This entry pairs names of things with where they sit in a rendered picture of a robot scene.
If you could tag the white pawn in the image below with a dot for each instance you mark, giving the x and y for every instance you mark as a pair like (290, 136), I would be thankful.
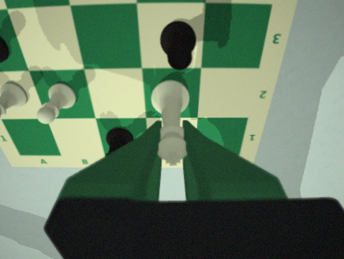
(11, 95)
(61, 96)

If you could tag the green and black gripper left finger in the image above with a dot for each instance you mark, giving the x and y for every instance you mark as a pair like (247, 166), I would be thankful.
(123, 173)

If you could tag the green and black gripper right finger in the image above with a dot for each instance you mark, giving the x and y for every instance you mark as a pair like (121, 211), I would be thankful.
(222, 174)

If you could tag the green and cream chessboard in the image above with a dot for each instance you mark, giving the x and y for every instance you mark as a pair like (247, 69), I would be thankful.
(109, 53)

